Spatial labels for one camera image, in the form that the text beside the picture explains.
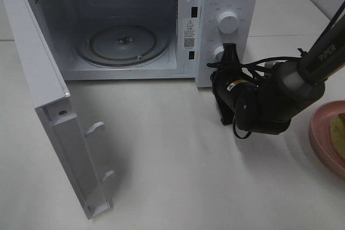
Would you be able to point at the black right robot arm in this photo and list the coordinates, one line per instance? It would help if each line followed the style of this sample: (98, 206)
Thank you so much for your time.
(263, 96)

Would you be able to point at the pink round plate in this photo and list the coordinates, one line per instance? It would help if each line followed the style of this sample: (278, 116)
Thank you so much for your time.
(320, 137)

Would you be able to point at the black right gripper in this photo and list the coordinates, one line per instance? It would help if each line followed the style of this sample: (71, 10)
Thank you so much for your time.
(228, 80)

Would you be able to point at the white microwave oven body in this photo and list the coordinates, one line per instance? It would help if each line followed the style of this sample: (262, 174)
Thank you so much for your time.
(67, 22)

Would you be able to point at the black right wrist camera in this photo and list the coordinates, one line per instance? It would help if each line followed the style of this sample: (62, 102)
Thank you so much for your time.
(226, 106)

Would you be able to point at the white warning label sticker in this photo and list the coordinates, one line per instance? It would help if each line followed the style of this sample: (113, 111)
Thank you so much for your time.
(189, 33)

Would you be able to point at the upper white power knob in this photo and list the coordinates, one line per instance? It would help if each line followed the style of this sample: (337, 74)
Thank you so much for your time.
(227, 22)

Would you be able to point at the toy sandwich with cheese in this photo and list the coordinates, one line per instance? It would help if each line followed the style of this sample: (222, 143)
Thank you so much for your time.
(337, 134)

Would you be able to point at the lower white timer knob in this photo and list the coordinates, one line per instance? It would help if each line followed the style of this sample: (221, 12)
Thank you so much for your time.
(218, 53)

